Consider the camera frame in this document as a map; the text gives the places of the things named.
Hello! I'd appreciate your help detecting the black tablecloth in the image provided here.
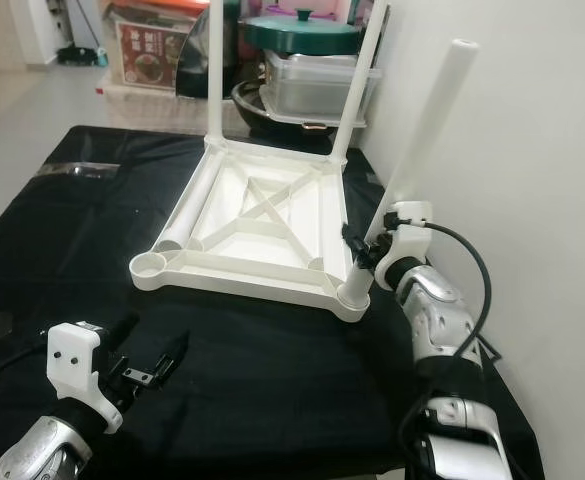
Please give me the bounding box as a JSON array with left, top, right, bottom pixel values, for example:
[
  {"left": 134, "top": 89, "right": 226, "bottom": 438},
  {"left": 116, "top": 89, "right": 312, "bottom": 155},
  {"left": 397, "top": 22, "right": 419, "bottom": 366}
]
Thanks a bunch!
[{"left": 0, "top": 125, "right": 548, "bottom": 480}]

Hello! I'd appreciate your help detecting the white plastic table top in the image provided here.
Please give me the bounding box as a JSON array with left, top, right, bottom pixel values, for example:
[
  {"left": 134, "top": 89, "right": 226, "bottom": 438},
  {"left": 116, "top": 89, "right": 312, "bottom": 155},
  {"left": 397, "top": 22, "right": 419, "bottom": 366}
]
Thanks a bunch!
[{"left": 129, "top": 138, "right": 373, "bottom": 323}]

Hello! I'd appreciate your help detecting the black wok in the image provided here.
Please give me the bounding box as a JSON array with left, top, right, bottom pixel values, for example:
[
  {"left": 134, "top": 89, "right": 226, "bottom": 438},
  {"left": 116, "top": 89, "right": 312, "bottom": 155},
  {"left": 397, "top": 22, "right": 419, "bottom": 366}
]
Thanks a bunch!
[{"left": 230, "top": 80, "right": 343, "bottom": 143}]

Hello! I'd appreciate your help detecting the beige cloth covered bench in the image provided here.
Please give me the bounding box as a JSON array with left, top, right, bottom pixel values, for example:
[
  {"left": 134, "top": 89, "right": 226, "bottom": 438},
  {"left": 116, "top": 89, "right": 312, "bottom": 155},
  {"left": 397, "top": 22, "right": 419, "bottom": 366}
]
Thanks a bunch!
[{"left": 97, "top": 80, "right": 238, "bottom": 131}]

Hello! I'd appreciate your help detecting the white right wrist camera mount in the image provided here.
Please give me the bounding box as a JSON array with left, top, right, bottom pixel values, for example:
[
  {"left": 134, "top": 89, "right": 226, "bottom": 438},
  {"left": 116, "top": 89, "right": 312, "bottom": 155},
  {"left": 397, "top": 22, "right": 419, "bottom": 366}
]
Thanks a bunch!
[{"left": 374, "top": 200, "right": 435, "bottom": 293}]

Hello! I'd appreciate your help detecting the clear tape strip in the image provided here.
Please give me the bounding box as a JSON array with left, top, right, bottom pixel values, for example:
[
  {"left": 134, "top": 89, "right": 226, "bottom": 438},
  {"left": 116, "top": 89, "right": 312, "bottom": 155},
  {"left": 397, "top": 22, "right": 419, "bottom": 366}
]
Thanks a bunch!
[{"left": 37, "top": 162, "right": 121, "bottom": 180}]

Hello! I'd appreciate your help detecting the clear plastic container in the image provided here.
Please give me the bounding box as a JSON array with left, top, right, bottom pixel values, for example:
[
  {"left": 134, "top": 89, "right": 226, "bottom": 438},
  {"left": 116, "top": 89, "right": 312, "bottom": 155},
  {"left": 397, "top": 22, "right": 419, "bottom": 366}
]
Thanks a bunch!
[{"left": 262, "top": 50, "right": 383, "bottom": 123}]

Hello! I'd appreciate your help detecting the green pot lid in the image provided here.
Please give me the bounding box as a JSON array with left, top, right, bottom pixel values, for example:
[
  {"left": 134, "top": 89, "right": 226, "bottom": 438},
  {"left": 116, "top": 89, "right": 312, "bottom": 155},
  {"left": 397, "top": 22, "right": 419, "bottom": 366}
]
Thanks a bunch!
[{"left": 242, "top": 8, "right": 363, "bottom": 56}]

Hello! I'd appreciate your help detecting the black plastic bag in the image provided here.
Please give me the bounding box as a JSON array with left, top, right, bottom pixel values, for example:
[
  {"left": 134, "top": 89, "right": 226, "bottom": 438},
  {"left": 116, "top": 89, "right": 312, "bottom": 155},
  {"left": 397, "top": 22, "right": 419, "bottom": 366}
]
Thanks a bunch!
[{"left": 177, "top": 10, "right": 213, "bottom": 101}]

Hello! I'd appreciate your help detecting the orange lid storage box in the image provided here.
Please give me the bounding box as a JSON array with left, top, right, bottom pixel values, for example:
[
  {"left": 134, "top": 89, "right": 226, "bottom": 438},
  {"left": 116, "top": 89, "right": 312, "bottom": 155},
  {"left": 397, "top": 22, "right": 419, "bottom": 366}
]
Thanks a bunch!
[{"left": 107, "top": 0, "right": 205, "bottom": 91}]

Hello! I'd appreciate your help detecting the long handle mop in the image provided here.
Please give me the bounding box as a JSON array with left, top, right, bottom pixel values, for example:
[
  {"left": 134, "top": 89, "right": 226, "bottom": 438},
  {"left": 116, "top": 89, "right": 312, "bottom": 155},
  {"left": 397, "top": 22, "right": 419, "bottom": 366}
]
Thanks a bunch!
[{"left": 54, "top": 0, "right": 111, "bottom": 67}]

